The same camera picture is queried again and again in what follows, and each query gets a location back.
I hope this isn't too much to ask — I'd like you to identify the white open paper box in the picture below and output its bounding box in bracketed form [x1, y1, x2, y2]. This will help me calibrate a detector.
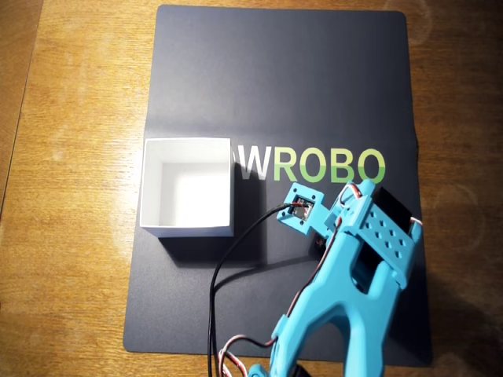
[139, 137, 236, 239]

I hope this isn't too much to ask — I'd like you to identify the turquoise wrist camera mount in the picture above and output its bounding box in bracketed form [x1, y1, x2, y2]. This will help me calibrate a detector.
[277, 181, 328, 236]

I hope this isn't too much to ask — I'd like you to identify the black mat with ROBO print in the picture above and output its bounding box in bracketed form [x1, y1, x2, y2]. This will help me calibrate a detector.
[123, 4, 435, 368]

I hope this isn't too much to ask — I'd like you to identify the turquoise gripper with servo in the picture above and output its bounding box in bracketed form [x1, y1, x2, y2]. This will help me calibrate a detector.
[324, 178, 378, 236]

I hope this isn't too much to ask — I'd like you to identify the black camera cable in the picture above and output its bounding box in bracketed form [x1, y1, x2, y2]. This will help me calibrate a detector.
[207, 202, 303, 377]

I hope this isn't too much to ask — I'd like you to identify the white red gripper servo wire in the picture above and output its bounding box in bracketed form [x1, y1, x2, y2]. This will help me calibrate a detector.
[340, 183, 365, 207]

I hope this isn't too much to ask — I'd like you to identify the white red base servo wire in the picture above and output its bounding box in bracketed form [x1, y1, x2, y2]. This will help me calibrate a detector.
[218, 333, 276, 377]

